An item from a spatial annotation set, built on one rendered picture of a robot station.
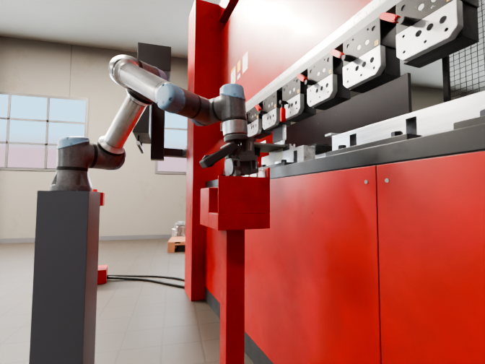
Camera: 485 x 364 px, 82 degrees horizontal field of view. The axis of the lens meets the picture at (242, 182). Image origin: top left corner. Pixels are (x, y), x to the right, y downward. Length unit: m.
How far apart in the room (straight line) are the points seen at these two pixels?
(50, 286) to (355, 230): 1.11
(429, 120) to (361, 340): 0.57
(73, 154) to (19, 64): 5.21
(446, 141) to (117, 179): 5.28
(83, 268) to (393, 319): 1.06
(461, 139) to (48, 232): 1.29
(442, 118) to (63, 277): 1.33
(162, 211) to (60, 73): 3.04
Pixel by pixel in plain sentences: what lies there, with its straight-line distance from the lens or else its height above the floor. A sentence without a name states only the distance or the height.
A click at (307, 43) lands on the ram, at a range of 1.29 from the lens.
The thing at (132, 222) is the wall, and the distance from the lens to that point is 5.53.
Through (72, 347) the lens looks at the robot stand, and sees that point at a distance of 1.39.
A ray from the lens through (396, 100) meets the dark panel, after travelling 1.60.
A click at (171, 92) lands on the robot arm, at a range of 0.81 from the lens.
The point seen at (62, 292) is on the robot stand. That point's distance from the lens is 1.34.
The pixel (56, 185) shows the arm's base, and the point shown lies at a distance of 1.32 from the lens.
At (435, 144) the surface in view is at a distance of 0.66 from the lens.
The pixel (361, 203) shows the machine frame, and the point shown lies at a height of 0.74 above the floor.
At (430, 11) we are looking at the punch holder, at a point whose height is 1.20.
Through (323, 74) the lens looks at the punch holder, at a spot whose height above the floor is 1.21.
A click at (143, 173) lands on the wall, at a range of 5.51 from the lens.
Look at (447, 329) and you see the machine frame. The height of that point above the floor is 0.51.
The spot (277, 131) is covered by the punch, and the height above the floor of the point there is 1.09.
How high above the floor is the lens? 0.75
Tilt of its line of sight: 3 degrees up
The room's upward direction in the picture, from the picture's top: straight up
